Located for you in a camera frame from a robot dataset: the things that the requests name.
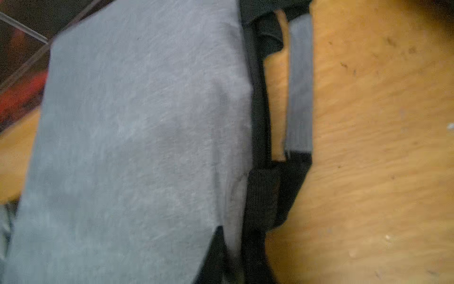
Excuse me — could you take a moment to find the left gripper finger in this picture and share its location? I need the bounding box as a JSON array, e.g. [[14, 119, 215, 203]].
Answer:
[[193, 226, 234, 284]]

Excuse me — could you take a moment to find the grey laptop bag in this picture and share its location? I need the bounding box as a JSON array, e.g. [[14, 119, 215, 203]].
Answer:
[[1, 200, 19, 265], [2, 1, 313, 284]]

